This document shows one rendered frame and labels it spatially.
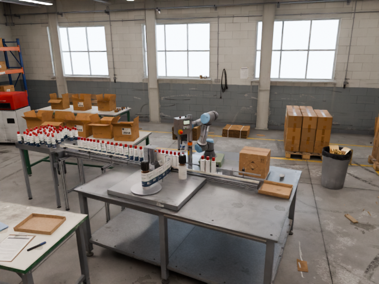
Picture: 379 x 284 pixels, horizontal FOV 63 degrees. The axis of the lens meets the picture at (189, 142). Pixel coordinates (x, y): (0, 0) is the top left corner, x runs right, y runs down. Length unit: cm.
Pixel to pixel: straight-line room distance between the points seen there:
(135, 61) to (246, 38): 328
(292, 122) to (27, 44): 868
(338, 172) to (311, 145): 141
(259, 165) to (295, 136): 322
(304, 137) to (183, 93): 397
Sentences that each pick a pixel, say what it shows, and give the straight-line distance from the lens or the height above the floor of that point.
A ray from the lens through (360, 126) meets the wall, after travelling 908.
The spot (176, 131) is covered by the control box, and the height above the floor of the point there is 134.
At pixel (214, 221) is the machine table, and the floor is 83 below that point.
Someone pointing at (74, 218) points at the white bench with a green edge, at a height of 80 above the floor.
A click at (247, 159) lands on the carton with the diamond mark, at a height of 105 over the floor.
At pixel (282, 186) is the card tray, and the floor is 83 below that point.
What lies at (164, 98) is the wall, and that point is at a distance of 931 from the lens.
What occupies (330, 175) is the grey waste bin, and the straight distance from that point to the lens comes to 545.
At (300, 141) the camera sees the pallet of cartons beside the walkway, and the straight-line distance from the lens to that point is 665.
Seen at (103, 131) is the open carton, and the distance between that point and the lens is 531.
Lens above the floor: 226
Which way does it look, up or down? 18 degrees down
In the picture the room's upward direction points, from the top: 1 degrees counter-clockwise
